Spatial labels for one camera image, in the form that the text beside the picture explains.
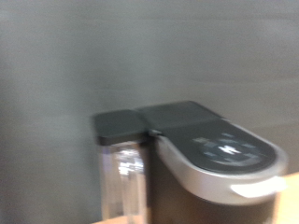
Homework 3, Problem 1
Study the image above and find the black Keurig coffee machine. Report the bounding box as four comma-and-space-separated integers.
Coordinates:
92, 100, 289, 224

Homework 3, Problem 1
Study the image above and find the dark grey partition panel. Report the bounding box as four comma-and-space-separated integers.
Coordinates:
0, 0, 299, 224

